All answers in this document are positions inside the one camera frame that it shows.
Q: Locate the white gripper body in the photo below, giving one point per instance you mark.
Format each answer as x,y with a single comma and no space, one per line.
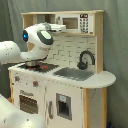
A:
57,28

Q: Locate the wooden toy kitchen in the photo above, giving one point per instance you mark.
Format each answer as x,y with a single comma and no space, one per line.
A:
65,52

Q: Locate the toy microwave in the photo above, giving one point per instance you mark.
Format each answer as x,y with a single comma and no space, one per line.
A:
75,23

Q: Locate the black toy stovetop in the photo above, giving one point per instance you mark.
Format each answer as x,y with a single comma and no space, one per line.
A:
41,67

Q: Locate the black toy faucet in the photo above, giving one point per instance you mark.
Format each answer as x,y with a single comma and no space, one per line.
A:
83,65

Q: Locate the grey toy sink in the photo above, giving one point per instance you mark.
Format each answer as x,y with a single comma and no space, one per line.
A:
74,74

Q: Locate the red right oven knob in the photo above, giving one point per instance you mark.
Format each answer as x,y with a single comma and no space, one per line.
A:
35,84

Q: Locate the red oven knob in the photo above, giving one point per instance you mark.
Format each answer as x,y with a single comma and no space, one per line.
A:
35,84
17,78

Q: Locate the red left oven knob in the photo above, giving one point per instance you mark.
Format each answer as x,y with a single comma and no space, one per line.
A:
17,78

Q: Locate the toy oven door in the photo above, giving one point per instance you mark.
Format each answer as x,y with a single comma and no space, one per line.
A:
29,102

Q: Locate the white cabinet door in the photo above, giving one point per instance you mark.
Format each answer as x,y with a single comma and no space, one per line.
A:
64,106

